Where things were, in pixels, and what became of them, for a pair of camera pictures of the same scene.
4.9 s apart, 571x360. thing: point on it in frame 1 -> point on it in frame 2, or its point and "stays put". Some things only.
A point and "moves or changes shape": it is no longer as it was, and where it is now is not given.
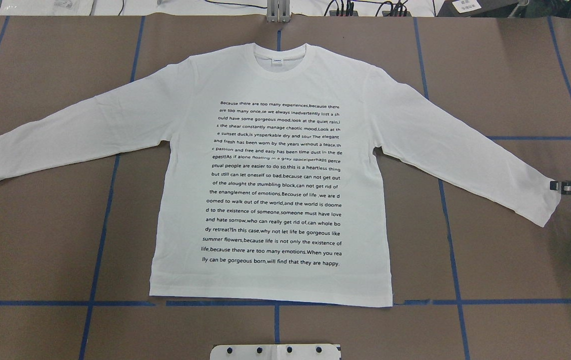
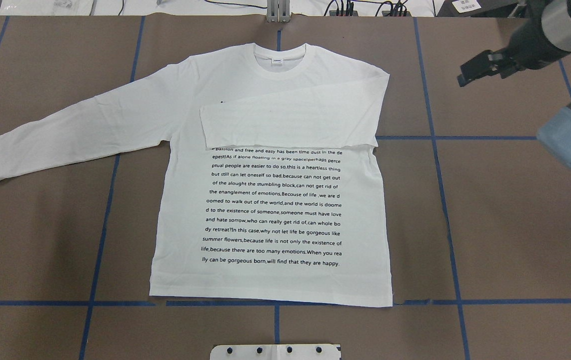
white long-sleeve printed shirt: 265,182 moves or changes shape
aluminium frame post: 278,11 stays put
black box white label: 483,8 stays put
